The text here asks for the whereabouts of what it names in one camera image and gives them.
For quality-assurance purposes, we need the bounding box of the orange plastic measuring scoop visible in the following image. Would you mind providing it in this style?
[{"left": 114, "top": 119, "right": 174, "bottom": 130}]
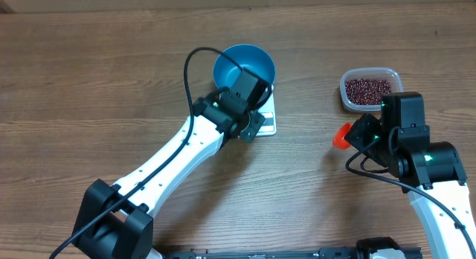
[{"left": 332, "top": 123, "right": 353, "bottom": 150}]

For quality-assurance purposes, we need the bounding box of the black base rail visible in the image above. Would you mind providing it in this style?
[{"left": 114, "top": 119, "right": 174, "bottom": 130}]
[{"left": 162, "top": 237, "right": 423, "bottom": 259}]

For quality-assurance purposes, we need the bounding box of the pile of red beans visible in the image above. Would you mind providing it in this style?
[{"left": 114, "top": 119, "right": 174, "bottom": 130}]
[{"left": 344, "top": 78, "right": 392, "bottom": 106}]

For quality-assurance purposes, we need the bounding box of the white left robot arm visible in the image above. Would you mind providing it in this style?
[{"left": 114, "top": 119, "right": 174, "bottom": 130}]
[{"left": 72, "top": 69, "right": 272, "bottom": 259}]

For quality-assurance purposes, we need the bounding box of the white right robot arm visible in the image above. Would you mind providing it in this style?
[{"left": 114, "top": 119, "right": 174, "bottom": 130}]
[{"left": 333, "top": 92, "right": 475, "bottom": 258}]

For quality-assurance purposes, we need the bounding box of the clear plastic bean container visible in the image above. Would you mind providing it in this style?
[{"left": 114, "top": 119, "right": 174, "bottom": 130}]
[{"left": 339, "top": 67, "right": 404, "bottom": 112}]

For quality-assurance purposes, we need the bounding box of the white digital kitchen scale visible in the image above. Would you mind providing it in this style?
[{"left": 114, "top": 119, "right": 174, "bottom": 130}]
[{"left": 257, "top": 94, "right": 277, "bottom": 137}]

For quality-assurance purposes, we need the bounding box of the blue bowl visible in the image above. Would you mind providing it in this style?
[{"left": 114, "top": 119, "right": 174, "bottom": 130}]
[{"left": 213, "top": 44, "right": 277, "bottom": 88}]

